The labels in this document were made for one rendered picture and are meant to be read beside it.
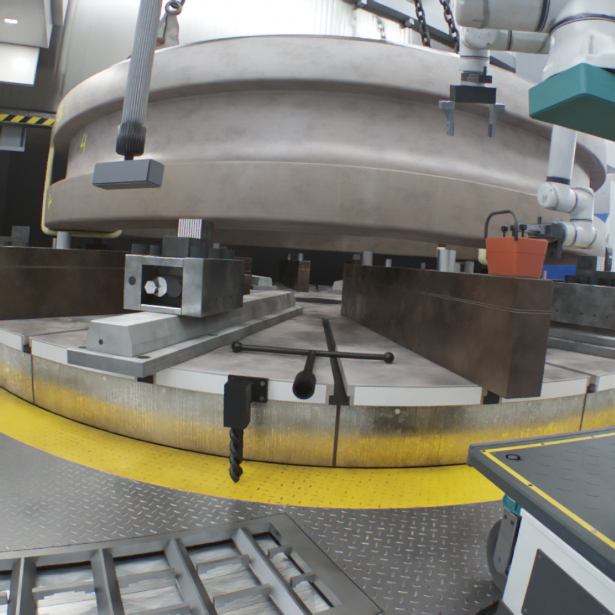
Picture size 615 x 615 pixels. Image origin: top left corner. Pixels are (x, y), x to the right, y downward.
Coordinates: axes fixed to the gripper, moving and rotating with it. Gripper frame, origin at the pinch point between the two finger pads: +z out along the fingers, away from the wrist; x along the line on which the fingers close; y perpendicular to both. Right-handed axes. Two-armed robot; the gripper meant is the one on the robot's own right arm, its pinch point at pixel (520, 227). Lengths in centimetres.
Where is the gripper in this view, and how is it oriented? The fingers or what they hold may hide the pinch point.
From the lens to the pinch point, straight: 160.3
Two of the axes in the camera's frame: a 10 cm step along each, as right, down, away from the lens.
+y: 0.6, -10.0, -0.6
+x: 2.0, 0.7, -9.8
